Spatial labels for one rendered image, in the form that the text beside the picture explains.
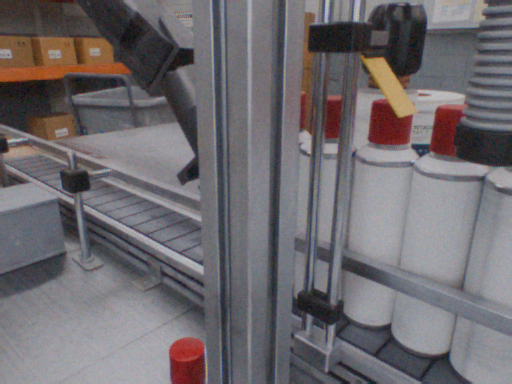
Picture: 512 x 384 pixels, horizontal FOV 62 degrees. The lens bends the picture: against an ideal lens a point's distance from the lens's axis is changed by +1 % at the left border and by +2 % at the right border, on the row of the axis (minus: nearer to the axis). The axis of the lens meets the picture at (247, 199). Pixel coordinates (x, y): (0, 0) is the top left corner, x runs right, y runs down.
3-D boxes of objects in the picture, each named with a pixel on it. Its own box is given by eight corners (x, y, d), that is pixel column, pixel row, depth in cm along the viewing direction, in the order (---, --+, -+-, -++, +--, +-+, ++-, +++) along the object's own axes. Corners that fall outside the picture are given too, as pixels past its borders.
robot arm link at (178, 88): (147, 86, 50) (173, 55, 46) (189, 86, 55) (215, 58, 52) (173, 136, 49) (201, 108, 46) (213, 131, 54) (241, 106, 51)
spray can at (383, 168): (394, 303, 43) (424, 97, 36) (398, 335, 38) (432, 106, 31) (342, 295, 44) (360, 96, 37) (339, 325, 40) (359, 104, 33)
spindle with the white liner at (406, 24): (412, 204, 69) (444, 2, 59) (387, 220, 63) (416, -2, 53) (363, 192, 75) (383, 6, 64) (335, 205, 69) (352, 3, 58)
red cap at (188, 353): (202, 390, 39) (201, 361, 38) (166, 388, 39) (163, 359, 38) (208, 363, 42) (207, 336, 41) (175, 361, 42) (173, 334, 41)
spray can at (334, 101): (354, 303, 43) (375, 98, 36) (314, 319, 41) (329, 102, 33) (320, 279, 47) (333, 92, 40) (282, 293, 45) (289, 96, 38)
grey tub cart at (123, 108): (134, 180, 370) (122, 65, 337) (202, 185, 355) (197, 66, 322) (70, 218, 289) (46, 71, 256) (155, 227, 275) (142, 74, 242)
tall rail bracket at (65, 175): (128, 251, 64) (116, 145, 59) (82, 269, 59) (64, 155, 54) (117, 245, 66) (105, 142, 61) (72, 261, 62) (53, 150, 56)
